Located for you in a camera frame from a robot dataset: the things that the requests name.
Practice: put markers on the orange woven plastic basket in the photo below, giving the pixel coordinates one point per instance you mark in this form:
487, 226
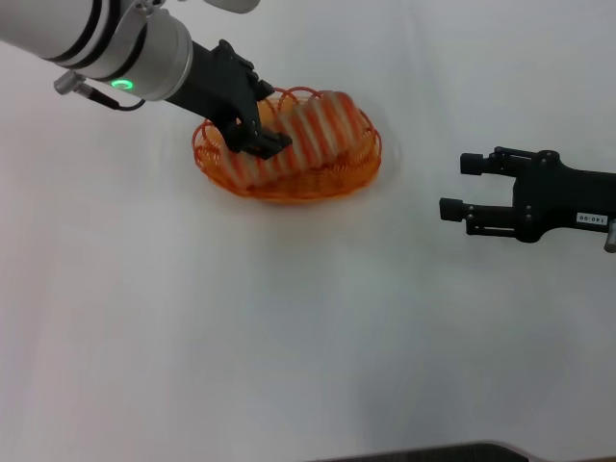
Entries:
298, 192

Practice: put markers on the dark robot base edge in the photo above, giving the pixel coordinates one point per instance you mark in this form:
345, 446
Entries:
428, 452

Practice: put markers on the orange striped bread loaf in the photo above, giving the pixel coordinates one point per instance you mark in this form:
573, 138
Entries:
317, 130

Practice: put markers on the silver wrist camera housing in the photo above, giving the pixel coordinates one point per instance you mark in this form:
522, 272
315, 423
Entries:
231, 5

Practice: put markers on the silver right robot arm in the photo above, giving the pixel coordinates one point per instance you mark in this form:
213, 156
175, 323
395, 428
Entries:
611, 236

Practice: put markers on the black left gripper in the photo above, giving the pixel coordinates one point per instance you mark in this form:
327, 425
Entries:
216, 91

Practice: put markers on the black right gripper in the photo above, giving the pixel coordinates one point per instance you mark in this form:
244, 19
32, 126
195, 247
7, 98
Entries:
558, 197

